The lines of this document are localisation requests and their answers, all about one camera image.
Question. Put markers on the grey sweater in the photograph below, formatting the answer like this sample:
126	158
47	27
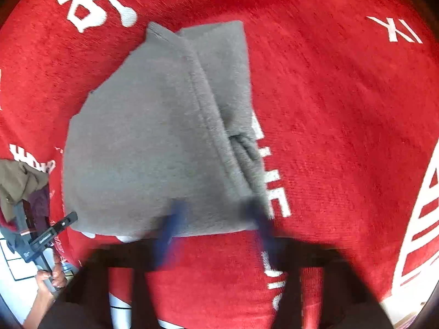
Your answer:
144	137

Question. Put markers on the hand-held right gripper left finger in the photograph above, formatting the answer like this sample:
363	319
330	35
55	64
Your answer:
169	226

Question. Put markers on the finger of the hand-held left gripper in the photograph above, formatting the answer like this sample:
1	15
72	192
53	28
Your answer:
58	229

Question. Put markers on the person's left forearm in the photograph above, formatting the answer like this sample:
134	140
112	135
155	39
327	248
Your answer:
37	310

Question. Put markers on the red printed blanket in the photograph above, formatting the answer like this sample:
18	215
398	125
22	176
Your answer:
343	126

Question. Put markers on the dark purple cloth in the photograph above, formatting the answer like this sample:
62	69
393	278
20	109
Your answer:
39	202

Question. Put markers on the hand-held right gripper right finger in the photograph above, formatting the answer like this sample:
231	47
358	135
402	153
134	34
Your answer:
259	222

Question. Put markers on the person's left hand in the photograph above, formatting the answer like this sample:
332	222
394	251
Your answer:
55	277

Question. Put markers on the olive cloth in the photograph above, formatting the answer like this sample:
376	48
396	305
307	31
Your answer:
17	181

